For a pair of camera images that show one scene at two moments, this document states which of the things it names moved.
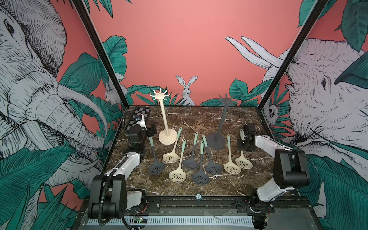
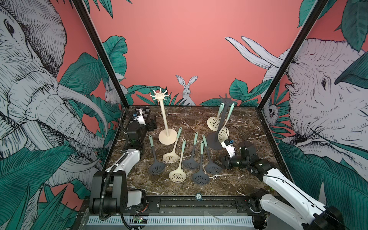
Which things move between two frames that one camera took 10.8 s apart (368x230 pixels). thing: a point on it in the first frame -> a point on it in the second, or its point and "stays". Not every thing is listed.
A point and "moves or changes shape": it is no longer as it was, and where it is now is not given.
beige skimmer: x=230 y=167 moves or changes shape
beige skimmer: x=173 y=156 stays
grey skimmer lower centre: x=201 y=178 stays
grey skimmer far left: x=157 y=167 stays
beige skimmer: x=243 y=163 moves or changes shape
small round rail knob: x=199 y=196 stays
